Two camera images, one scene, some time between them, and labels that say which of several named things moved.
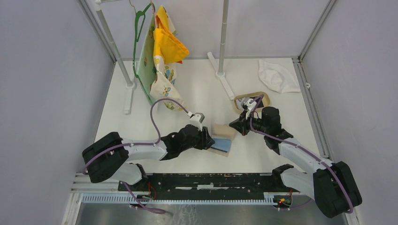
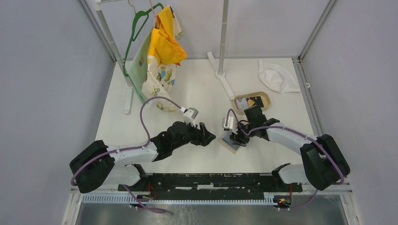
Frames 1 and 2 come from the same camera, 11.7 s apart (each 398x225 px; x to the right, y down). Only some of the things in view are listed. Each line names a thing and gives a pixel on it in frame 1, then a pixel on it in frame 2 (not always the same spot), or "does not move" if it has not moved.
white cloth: x=277 y=78 does not move
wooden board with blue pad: x=222 y=134 to x=225 y=140
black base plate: x=206 y=183 does not move
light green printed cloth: x=146 y=67 to x=137 y=67
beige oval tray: x=257 y=109 does not move
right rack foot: x=221 y=75 does not move
